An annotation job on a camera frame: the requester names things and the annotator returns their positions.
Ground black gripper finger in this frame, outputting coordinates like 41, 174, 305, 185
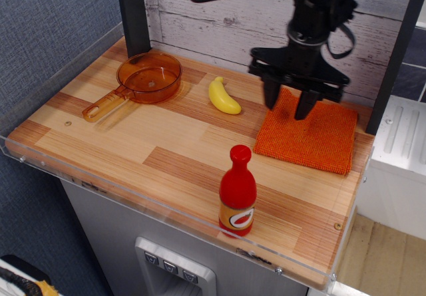
263, 78, 282, 110
294, 90, 317, 120

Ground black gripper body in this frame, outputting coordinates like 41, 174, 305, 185
249, 41, 350, 102

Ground orange cloth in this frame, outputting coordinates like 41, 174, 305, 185
254, 88, 358, 175

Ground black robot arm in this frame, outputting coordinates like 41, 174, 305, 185
249, 0, 357, 120

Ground red hot sauce bottle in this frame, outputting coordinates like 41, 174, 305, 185
218, 144, 257, 236

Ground yellow toy banana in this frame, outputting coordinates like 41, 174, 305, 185
208, 76, 242, 115

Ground orange transparent toy pan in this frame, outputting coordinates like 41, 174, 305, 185
83, 52, 182, 122

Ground white toy sink unit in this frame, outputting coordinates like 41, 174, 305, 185
355, 96, 425, 239

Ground grey toy fridge cabinet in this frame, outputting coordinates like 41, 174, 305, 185
62, 180, 308, 295

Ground grey dispenser panel with buttons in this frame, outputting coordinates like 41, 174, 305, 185
134, 237, 217, 295

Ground yellow object bottom left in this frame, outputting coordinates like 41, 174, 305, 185
35, 281, 59, 296

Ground dark right frame post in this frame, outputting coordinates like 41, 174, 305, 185
365, 0, 424, 136

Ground dark frame post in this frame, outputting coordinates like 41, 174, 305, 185
118, 0, 151, 57
365, 0, 424, 136

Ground dark left frame post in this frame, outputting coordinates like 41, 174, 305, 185
118, 0, 151, 57

